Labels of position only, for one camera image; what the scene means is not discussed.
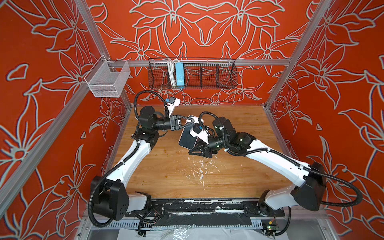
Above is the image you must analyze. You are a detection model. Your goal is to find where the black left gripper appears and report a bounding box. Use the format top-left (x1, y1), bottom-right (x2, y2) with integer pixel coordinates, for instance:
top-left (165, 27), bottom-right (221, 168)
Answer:
top-left (152, 115), bottom-right (193, 134)

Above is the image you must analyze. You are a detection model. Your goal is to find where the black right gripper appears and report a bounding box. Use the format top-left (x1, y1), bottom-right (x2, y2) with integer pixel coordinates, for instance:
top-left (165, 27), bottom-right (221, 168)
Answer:
top-left (186, 135), bottom-right (230, 159)

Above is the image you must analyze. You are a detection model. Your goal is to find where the black phone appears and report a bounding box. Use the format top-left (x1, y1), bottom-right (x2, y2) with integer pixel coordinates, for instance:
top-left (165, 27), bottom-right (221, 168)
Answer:
top-left (179, 126), bottom-right (197, 150)

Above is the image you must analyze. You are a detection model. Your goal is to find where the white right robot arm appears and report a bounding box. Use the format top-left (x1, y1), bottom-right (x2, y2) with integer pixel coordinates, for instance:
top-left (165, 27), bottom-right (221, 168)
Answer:
top-left (187, 112), bottom-right (363, 212)

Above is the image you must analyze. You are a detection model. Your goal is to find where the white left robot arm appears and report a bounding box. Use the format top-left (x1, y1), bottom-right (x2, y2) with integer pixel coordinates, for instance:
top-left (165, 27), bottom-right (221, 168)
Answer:
top-left (87, 91), bottom-right (193, 228)

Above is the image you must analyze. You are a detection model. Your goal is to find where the light blue box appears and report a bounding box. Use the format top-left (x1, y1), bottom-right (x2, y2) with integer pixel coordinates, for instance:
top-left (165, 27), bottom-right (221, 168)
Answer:
top-left (175, 62), bottom-right (185, 89)

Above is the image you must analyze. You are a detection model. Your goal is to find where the clear acrylic bin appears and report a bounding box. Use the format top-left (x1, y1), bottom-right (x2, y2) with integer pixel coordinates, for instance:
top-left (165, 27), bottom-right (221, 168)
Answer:
top-left (85, 55), bottom-right (131, 98)

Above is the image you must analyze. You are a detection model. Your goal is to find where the aluminium back crossbar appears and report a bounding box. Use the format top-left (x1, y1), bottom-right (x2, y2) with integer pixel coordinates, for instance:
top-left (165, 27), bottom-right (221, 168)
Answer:
top-left (107, 59), bottom-right (291, 68)

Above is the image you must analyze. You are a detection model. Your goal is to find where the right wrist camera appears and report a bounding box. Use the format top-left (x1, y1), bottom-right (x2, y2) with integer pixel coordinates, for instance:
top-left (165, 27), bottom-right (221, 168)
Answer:
top-left (190, 117), bottom-right (209, 144)

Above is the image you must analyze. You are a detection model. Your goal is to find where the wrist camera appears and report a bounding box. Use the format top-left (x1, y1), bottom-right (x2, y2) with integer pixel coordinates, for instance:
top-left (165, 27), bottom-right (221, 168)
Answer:
top-left (190, 117), bottom-right (209, 144)
top-left (166, 97), bottom-right (181, 117)

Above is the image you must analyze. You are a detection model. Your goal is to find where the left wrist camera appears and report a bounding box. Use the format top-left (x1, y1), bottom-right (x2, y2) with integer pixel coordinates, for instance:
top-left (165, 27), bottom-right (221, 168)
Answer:
top-left (166, 97), bottom-right (181, 117)

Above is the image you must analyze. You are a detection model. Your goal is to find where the black wire basket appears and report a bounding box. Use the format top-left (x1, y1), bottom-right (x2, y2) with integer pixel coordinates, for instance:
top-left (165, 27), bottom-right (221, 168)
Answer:
top-left (148, 57), bottom-right (239, 90)

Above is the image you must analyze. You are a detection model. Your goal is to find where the white coiled cable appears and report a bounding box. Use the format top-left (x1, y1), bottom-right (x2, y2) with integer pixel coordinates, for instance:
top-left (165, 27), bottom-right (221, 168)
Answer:
top-left (167, 59), bottom-right (177, 88)

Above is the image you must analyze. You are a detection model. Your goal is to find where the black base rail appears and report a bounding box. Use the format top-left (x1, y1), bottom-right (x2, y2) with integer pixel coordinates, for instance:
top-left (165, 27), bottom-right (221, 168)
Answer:
top-left (143, 198), bottom-right (286, 230)

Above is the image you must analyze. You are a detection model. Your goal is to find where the aluminium frame post left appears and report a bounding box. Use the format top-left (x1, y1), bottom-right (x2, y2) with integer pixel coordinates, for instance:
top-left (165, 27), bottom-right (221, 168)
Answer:
top-left (75, 1), bottom-right (131, 110)

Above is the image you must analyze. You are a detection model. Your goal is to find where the aluminium frame post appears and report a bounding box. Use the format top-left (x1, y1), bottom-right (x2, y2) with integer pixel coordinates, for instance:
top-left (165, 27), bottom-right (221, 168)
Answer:
top-left (75, 1), bottom-right (131, 110)
top-left (264, 0), bottom-right (332, 110)

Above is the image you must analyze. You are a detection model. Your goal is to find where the aluminium frame post right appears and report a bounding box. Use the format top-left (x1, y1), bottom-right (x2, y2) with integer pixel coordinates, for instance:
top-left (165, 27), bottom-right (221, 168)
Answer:
top-left (264, 0), bottom-right (332, 110)

